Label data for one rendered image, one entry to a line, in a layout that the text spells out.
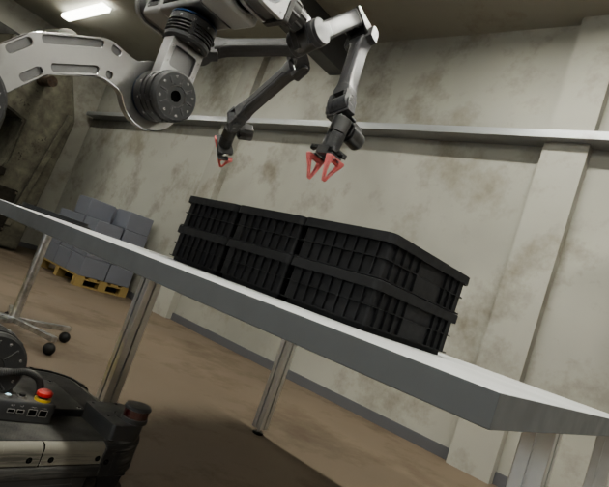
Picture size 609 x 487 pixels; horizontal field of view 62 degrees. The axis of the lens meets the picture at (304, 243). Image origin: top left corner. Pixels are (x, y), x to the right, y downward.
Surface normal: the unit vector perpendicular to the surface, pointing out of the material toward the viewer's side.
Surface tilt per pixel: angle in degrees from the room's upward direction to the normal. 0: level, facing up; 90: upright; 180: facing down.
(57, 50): 90
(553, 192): 90
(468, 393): 90
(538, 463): 90
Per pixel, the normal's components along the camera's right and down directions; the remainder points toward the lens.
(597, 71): -0.59, -0.29
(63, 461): 0.73, 0.19
